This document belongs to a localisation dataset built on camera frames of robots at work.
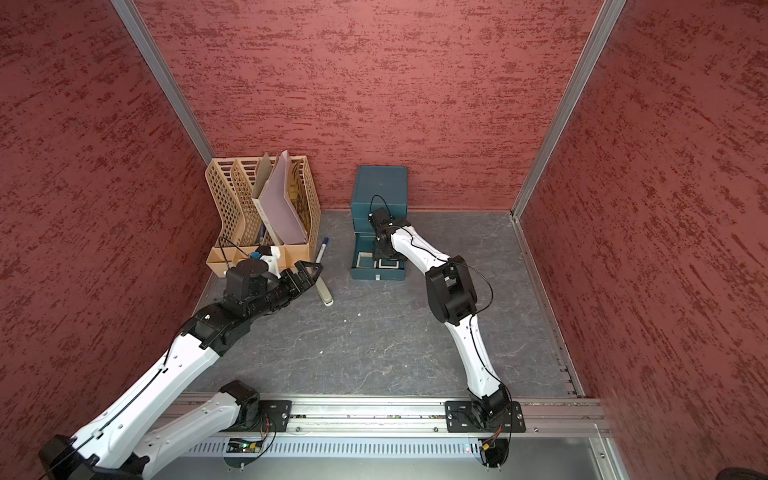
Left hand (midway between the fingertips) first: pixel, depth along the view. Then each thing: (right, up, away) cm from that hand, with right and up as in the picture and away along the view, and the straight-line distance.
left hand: (313, 280), depth 74 cm
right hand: (+19, +4, +28) cm, 34 cm away
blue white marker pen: (-6, +7, +34) cm, 35 cm away
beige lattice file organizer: (-34, +15, +31) cm, 48 cm away
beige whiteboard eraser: (-1, -6, +18) cm, 19 cm away
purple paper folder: (-18, +21, +21) cm, 35 cm away
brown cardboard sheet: (-22, +31, +19) cm, 42 cm away
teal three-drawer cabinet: (+13, +30, +37) cm, 49 cm away
